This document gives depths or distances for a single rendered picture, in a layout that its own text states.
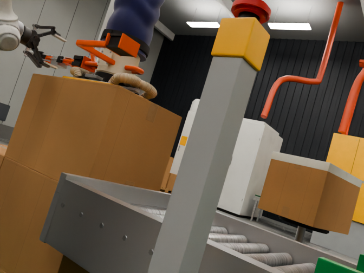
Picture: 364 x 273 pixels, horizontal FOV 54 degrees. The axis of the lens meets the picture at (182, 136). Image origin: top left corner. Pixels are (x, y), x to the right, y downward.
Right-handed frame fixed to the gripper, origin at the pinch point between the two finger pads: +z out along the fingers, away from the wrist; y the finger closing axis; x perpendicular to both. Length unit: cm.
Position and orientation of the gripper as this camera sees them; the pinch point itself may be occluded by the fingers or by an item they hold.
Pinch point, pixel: (58, 53)
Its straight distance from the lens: 180.6
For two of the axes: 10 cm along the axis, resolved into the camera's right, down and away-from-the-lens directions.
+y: -2.9, 9.5, -1.0
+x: 7.7, 1.8, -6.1
